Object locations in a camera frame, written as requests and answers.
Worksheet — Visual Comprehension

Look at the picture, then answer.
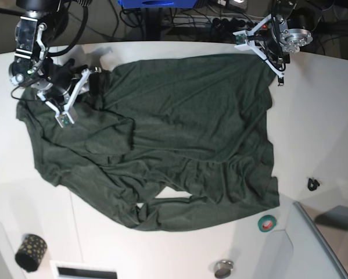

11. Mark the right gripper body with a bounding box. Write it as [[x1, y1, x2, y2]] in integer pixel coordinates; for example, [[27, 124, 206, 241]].
[[45, 58, 75, 102]]

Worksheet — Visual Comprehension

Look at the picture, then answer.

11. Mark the dark green t-shirt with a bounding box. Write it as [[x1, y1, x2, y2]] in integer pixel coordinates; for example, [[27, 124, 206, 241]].
[[16, 54, 279, 231]]

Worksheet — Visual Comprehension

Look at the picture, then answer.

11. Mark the blue box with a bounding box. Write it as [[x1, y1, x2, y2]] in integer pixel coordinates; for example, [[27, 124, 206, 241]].
[[117, 0, 197, 9]]

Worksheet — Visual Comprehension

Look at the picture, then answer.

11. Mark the power strip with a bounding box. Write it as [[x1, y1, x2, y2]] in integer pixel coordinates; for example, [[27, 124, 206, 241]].
[[167, 15, 261, 30]]

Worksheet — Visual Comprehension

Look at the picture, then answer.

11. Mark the black yellow-dotted cup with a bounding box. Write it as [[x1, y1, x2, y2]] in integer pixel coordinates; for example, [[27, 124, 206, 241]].
[[15, 234, 48, 273]]

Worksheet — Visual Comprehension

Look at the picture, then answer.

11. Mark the white slotted tray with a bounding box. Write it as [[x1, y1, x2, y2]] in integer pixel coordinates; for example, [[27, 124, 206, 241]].
[[50, 260, 118, 279]]

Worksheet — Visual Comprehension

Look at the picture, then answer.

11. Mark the green tape roll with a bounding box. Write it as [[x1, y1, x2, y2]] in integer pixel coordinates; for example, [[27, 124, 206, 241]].
[[257, 214, 277, 233]]

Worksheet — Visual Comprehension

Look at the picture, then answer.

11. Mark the small metal tin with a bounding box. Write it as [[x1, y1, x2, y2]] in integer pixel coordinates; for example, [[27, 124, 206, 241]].
[[214, 259, 234, 278]]

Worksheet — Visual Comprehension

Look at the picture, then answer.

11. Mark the small black clip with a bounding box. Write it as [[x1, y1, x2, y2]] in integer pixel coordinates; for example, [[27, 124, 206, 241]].
[[307, 177, 321, 192]]

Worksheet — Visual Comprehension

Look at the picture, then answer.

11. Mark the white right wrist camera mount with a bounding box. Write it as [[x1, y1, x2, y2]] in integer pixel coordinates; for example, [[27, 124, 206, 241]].
[[34, 67, 102, 128]]

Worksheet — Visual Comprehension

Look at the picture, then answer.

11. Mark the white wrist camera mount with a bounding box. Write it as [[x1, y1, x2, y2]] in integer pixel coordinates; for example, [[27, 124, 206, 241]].
[[34, 67, 102, 128], [232, 15, 286, 86]]

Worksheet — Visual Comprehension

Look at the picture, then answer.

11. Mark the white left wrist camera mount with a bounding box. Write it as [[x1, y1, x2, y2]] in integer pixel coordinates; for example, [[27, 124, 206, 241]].
[[232, 15, 286, 86]]

